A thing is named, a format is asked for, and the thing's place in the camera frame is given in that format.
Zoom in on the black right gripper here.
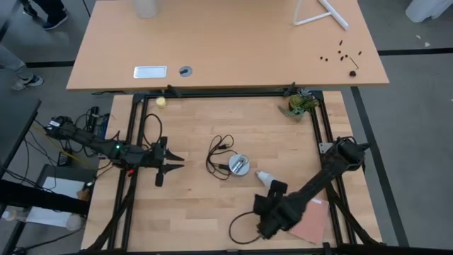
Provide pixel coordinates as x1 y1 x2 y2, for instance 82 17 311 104
253 180 288 239

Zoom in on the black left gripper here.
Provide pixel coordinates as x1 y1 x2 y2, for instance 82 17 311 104
150 136 185 188

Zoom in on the white lightbulb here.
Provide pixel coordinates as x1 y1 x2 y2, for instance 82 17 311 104
255 170 276 188

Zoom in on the chrome lamp base with socket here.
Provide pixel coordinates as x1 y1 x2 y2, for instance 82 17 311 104
228 153 251 177

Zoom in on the potted succulent plant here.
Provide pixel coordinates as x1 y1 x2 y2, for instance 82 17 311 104
277 88 319 123

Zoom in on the salmon pink paper sheet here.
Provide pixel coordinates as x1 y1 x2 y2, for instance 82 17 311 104
288 197 332 245

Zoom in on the black power adapter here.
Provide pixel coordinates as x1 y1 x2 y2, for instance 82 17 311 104
88 106 102 132

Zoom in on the white sheet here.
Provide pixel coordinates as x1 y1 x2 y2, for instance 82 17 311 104
26 176 88 227

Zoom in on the clear plastic cup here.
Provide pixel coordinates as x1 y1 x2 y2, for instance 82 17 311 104
65 213 85 232

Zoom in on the light wooden desk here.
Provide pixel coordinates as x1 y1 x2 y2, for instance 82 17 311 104
66 0 390 92

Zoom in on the white cylindrical container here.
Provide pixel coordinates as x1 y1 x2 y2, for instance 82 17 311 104
132 0 159 19

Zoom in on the black side desk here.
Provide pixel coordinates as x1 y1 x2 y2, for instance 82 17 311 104
0 69 42 178

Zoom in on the clear plastic bottle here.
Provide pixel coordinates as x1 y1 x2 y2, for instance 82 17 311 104
1 208 28 222

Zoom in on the person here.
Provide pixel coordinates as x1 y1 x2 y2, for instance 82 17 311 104
0 44 45 91
19 0 70 31

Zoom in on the white metal stand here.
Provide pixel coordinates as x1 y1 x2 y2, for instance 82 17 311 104
292 0 350 31

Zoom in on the white bulky object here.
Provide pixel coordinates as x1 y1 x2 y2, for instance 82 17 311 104
405 0 453 24

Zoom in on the black left camera cable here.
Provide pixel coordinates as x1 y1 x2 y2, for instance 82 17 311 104
142 113 164 148

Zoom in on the black camera cable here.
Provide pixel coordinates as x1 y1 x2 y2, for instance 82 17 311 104
229 211 265 245
142 113 164 148

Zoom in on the black right camera cable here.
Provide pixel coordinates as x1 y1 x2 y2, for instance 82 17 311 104
229 211 265 245

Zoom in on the black lamp power cord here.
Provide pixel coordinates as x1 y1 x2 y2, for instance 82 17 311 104
205 134 236 181

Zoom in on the black frame clamp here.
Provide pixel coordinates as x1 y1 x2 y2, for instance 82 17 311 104
282 81 297 97
166 84 183 98

